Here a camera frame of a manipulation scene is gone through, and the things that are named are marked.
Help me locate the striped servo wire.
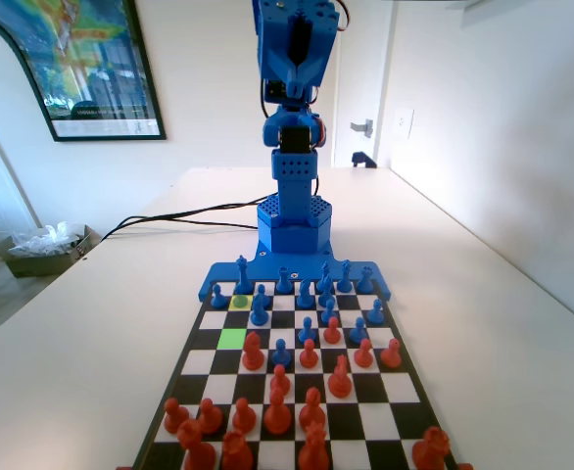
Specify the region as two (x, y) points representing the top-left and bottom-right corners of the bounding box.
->
(334, 0), (353, 34)

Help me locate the chessboard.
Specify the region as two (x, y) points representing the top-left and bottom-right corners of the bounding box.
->
(132, 278), (459, 470)

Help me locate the clear plastic wrap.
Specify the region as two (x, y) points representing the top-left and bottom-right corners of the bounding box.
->
(8, 220), (86, 259)

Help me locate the white light switch plate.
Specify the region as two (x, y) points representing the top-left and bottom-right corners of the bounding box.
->
(394, 107), (415, 142)

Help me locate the white door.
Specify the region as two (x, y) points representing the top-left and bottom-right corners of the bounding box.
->
(333, 0), (394, 168)

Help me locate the cardboard box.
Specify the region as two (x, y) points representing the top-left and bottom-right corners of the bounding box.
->
(0, 223), (103, 279)

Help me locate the blue chess rook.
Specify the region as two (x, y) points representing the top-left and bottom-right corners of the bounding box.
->
(355, 264), (374, 294)

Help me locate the red chess king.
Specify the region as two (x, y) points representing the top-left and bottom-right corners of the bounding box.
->
(297, 421), (331, 470)

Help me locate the blue chess king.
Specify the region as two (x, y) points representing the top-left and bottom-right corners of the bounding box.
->
(234, 254), (254, 297)

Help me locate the framed map poster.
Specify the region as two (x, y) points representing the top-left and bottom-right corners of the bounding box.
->
(0, 0), (168, 143)

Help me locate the blue board base plate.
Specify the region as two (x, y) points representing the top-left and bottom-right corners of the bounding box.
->
(197, 247), (394, 303)

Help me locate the red chess pawn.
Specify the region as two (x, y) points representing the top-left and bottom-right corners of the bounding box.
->
(322, 316), (343, 345)
(231, 397), (258, 436)
(298, 338), (320, 370)
(197, 398), (223, 436)
(269, 364), (292, 398)
(353, 338), (375, 370)
(163, 398), (190, 435)

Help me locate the black power cable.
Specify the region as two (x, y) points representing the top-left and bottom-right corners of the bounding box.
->
(101, 194), (273, 241)
(101, 214), (260, 241)

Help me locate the red chess queen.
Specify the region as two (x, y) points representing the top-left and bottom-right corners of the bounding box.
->
(221, 429), (255, 470)

